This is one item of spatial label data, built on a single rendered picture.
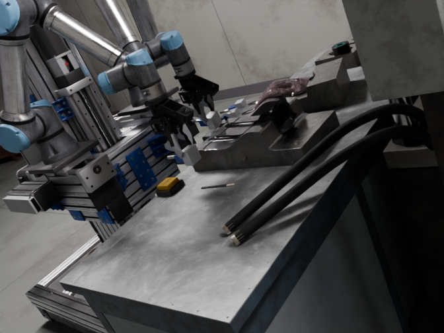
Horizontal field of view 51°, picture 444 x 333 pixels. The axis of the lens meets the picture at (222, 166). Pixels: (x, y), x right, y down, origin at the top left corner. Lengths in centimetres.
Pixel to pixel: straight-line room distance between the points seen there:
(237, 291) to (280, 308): 15
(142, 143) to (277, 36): 331
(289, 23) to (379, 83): 409
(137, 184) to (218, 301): 107
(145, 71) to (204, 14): 421
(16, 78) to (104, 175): 46
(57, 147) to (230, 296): 105
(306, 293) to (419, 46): 67
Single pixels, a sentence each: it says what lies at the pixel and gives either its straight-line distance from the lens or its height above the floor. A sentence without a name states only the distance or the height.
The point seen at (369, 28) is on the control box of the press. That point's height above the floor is 122.
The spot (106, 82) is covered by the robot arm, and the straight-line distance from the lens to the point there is 152.
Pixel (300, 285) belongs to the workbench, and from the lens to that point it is 123.
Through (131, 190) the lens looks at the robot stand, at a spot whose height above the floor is 76.
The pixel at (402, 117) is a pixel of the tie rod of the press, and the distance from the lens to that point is 140.
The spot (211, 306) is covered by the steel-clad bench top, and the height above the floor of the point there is 80.
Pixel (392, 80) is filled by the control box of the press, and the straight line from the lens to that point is 95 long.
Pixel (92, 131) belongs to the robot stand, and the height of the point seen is 104.
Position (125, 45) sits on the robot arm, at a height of 132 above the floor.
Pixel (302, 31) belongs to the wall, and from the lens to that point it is 498.
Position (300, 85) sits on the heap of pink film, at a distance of 191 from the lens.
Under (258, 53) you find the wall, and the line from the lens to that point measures 537.
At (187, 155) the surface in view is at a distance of 152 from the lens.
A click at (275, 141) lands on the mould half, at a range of 152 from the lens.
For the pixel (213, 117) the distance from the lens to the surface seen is 180.
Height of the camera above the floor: 142
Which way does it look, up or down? 21 degrees down
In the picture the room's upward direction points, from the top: 25 degrees counter-clockwise
